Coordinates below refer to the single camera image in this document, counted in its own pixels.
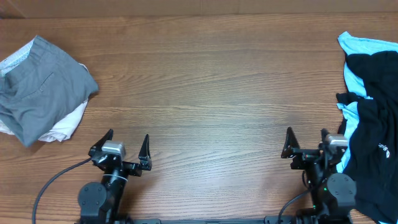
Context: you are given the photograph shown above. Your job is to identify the black t-shirt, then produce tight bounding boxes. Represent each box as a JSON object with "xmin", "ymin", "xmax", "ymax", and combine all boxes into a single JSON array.
[{"xmin": 336, "ymin": 51, "xmax": 397, "ymax": 223}]

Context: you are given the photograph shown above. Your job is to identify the white folded garment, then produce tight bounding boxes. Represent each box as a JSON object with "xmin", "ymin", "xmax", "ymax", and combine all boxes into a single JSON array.
[{"xmin": 0, "ymin": 39, "xmax": 90, "ymax": 143}]

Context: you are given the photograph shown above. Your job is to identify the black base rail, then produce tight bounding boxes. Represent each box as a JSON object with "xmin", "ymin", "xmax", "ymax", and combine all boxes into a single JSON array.
[{"xmin": 124, "ymin": 215, "xmax": 299, "ymax": 224}]

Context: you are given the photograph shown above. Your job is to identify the grey folded shorts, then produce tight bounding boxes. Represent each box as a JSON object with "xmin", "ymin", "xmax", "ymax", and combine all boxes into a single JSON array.
[{"xmin": 0, "ymin": 35, "xmax": 100, "ymax": 148}]

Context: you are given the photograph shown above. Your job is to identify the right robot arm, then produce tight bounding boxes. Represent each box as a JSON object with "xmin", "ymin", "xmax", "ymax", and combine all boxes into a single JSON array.
[{"xmin": 276, "ymin": 127, "xmax": 357, "ymax": 223}]

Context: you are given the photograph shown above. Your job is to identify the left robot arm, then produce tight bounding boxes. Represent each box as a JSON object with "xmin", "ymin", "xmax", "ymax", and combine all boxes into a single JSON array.
[{"xmin": 78, "ymin": 129, "xmax": 152, "ymax": 224}]

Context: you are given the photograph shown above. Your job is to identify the light blue printed t-shirt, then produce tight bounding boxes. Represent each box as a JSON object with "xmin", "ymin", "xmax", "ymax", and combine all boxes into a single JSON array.
[{"xmin": 336, "ymin": 30, "xmax": 398, "ymax": 174}]

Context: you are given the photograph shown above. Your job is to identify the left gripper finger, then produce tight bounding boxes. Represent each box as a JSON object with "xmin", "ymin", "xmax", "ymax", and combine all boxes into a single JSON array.
[
  {"xmin": 138, "ymin": 134, "xmax": 151, "ymax": 162},
  {"xmin": 91, "ymin": 129, "xmax": 114, "ymax": 151}
]

